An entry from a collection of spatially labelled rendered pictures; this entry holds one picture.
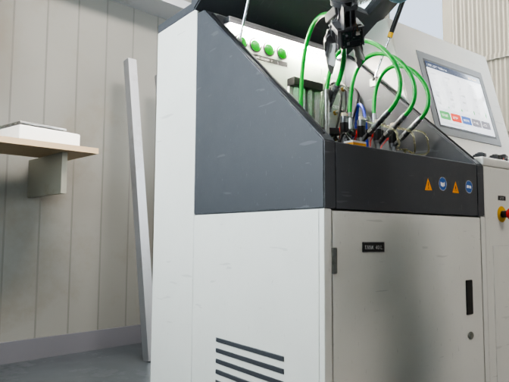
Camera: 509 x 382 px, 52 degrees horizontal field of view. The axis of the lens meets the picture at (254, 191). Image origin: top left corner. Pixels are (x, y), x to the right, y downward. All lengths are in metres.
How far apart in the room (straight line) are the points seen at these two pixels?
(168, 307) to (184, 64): 0.82
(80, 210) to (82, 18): 1.24
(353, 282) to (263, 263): 0.25
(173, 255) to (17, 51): 2.05
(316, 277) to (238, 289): 0.31
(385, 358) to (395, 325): 0.09
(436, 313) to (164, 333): 0.88
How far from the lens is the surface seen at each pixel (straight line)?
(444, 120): 2.13
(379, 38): 2.14
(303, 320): 1.28
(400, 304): 1.43
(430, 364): 1.56
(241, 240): 1.46
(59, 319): 3.49
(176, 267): 1.77
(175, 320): 1.79
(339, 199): 1.25
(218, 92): 1.62
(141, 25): 3.97
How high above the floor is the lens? 0.73
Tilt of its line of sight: 5 degrees up
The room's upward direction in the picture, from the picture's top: straight up
